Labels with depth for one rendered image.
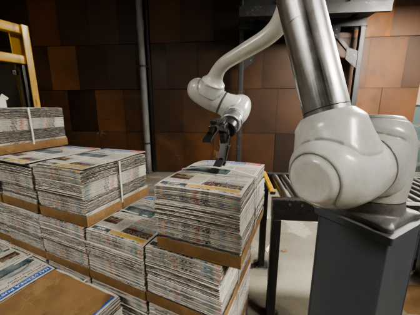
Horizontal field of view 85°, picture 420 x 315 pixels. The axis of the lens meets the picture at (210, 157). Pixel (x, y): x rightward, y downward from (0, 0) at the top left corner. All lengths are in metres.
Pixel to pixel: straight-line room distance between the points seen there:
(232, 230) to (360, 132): 0.40
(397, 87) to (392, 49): 0.64
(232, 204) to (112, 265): 0.58
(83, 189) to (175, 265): 0.45
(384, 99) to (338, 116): 4.53
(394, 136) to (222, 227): 0.48
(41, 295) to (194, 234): 0.67
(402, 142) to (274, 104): 3.80
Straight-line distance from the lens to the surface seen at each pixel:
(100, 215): 1.07
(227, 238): 0.69
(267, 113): 4.40
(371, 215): 0.73
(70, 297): 1.13
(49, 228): 1.26
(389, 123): 0.70
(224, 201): 0.65
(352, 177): 0.49
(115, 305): 1.07
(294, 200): 1.34
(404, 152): 0.69
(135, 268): 0.95
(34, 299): 1.19
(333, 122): 0.52
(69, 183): 1.04
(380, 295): 0.81
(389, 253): 0.75
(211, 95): 0.99
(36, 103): 2.19
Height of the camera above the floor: 1.30
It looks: 13 degrees down
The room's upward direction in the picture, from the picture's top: straight up
